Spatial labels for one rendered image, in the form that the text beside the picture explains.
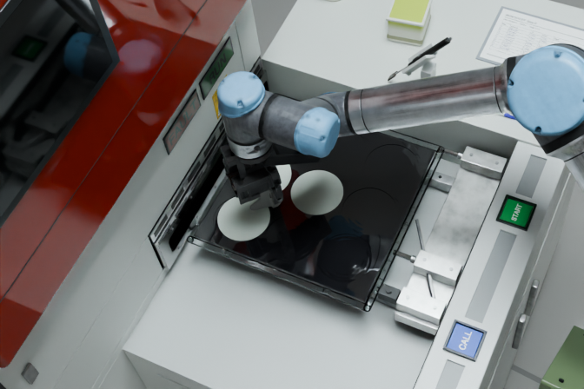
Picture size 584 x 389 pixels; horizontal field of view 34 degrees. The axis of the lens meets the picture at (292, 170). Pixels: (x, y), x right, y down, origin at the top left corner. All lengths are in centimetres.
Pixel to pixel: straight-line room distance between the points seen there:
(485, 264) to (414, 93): 33
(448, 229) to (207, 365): 50
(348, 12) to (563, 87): 76
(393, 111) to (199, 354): 58
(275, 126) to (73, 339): 49
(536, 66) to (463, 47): 60
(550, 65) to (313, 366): 71
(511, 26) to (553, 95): 64
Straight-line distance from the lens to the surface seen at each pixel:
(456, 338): 158
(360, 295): 168
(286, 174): 182
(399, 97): 153
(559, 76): 132
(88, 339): 166
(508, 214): 170
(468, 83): 151
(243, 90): 148
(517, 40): 193
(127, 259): 167
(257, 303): 178
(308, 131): 145
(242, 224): 177
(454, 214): 179
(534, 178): 175
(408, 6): 189
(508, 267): 165
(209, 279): 182
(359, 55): 190
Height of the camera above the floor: 242
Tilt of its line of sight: 56 degrees down
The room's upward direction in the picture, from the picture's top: 10 degrees counter-clockwise
